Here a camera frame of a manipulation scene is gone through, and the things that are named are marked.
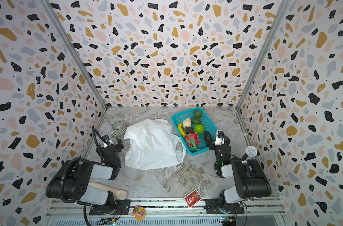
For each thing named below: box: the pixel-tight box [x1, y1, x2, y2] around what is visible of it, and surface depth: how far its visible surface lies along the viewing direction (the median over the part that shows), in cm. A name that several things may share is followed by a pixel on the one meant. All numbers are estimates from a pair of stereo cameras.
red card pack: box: [183, 188, 203, 209], surface depth 78 cm
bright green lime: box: [194, 123, 205, 135], surface depth 103 cm
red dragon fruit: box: [184, 132, 201, 151], surface depth 90 cm
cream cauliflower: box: [182, 117, 192, 129], surface depth 108 cm
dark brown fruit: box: [185, 126, 194, 135], surface depth 102 cm
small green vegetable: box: [190, 116, 201, 125], surface depth 108 cm
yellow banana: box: [177, 123, 187, 137], surface depth 105 cm
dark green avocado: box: [193, 109, 203, 119], surface depth 108 cm
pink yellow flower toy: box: [130, 204, 147, 221], surface depth 71 cm
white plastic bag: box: [123, 118, 187, 170], surface depth 91 cm
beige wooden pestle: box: [88, 182, 128, 201], surface depth 76 cm
